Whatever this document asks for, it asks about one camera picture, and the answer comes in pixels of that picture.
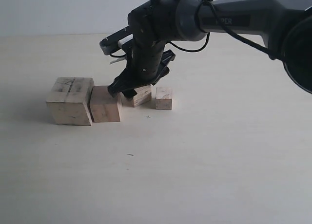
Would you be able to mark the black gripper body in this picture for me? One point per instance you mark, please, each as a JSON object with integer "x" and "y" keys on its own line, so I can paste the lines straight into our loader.
{"x": 145, "y": 65}

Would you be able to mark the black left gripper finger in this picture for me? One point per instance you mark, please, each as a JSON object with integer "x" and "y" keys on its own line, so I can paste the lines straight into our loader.
{"x": 114, "y": 91}

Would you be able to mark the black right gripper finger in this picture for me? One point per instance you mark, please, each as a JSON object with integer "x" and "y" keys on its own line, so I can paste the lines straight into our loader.
{"x": 130, "y": 93}

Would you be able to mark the medium wooden cube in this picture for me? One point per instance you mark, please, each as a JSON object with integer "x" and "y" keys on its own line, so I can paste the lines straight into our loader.
{"x": 144, "y": 95}

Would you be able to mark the second largest wooden cube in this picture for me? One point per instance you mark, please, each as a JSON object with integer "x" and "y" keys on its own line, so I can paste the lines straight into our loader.
{"x": 104, "y": 107}

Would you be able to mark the smallest wooden cube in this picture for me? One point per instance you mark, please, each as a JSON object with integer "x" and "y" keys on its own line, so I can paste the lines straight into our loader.
{"x": 164, "y": 98}

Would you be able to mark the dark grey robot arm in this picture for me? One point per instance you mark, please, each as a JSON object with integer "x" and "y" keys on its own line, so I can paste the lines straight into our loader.
{"x": 282, "y": 29}

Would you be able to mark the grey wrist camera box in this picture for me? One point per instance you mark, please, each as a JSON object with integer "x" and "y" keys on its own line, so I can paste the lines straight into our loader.
{"x": 109, "y": 44}

